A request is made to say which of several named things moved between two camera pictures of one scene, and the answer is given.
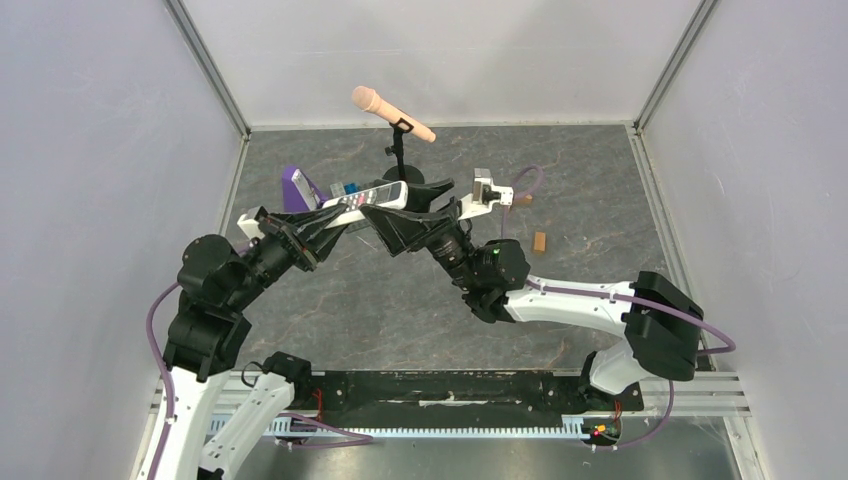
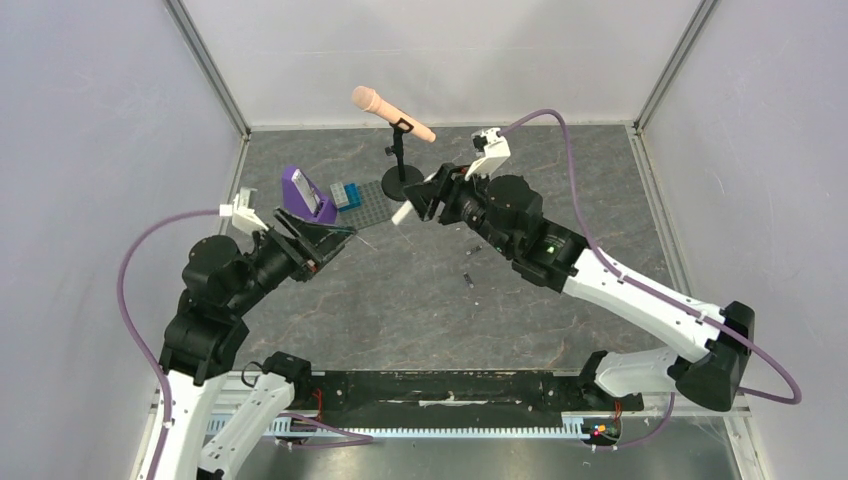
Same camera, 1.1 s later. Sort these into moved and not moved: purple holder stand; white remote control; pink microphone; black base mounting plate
Moved: white remote control
Not moved: pink microphone; black base mounting plate; purple holder stand
